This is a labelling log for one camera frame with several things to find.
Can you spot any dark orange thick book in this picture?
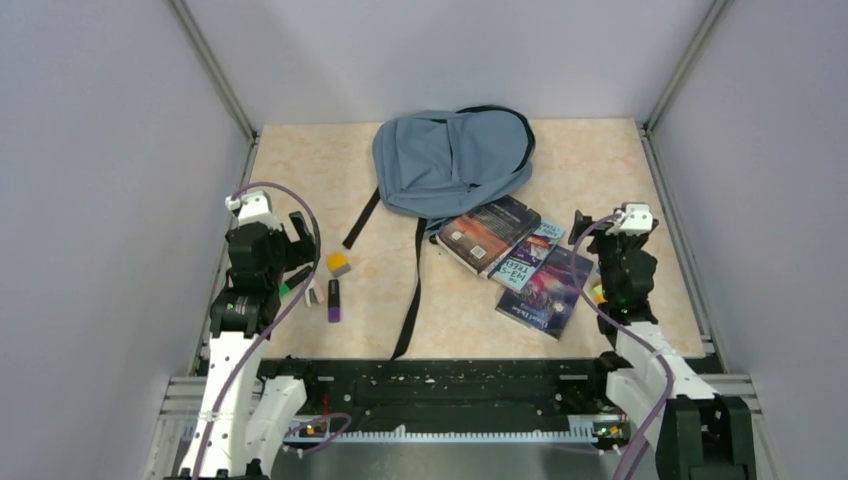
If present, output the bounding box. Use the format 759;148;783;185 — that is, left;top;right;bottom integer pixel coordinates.
435;196;541;278

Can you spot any blue grey backpack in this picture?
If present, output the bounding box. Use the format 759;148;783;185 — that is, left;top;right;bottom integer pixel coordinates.
341;104;537;362

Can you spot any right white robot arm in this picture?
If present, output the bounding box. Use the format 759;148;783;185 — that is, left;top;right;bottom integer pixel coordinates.
567;202;758;479

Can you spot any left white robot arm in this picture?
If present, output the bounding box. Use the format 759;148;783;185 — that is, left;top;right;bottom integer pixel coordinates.
174;207;321;479

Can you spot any yellow grey eraser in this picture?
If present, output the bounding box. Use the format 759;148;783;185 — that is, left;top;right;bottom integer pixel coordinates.
326;253;352;278

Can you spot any colourful block stack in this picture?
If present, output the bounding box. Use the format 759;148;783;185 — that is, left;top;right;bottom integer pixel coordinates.
591;282;606;305

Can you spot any green black marker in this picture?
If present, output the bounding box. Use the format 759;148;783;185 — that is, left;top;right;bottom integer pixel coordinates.
278;265;313;298

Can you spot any purple black highlighter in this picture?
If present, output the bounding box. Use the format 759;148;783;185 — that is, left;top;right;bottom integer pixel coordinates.
327;279;341;323

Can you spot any light blue treehouse book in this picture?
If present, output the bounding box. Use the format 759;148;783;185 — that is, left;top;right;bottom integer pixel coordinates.
490;220;566;292

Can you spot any dark purple galaxy book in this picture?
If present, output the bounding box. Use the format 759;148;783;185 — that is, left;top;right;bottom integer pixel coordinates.
495;246;594;340

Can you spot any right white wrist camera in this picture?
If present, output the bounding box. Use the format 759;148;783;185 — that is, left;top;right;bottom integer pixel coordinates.
606;202;658;236

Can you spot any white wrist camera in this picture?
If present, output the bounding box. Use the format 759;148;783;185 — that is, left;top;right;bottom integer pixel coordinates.
225;190;283;231
606;202;658;236

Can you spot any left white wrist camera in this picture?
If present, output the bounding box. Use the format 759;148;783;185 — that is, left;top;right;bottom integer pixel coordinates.
225;190;283;231

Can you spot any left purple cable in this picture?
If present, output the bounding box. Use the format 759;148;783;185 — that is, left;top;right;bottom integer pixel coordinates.
190;182;322;480

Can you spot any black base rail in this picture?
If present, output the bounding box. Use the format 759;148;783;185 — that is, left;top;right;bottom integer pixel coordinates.
258;359;631;450

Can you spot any left aluminium frame post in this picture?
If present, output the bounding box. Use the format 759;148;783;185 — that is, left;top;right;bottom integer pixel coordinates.
166;0;258;143

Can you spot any aluminium frame post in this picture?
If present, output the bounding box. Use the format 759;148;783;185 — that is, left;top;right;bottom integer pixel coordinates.
166;0;258;143
642;0;734;137

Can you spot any right aluminium frame post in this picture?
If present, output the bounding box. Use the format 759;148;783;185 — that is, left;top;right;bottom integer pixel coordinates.
642;0;734;137

